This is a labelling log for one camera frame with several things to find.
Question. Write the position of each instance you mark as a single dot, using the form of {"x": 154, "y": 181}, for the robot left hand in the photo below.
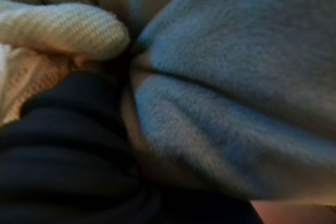
{"x": 65, "y": 169}

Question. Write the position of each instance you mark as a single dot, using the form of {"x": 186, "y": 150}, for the white fringed cushion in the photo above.
{"x": 65, "y": 30}

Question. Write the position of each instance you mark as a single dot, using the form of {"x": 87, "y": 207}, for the grey fabric armchair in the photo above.
{"x": 236, "y": 64}

